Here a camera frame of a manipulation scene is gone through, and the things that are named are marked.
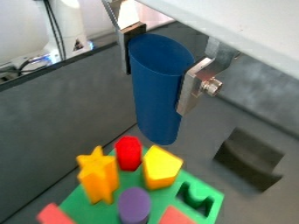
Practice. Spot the green shape sorter base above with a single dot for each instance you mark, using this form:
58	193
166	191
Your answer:
195	198

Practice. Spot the red arch block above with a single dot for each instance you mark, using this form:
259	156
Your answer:
174	216

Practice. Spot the yellow star block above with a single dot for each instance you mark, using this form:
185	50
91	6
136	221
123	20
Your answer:
98	176

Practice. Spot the blue oval cylinder block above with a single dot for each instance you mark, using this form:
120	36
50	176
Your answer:
159	61

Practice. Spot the purple cylinder block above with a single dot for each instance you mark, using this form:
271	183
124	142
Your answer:
134	206

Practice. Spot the red hexagon block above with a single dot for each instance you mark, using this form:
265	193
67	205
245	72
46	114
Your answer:
128	153

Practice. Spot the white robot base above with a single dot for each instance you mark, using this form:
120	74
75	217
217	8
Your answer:
42	33

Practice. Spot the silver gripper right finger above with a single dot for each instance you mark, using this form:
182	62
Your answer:
199	80

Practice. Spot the red rounded rectangle block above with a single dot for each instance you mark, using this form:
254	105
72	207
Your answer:
52	215

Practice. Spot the black curved fixture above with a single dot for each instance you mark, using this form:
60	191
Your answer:
250	158

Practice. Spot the yellow pentagon block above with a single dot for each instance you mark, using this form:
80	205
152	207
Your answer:
160	168

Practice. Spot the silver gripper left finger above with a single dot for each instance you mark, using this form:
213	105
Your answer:
124	18

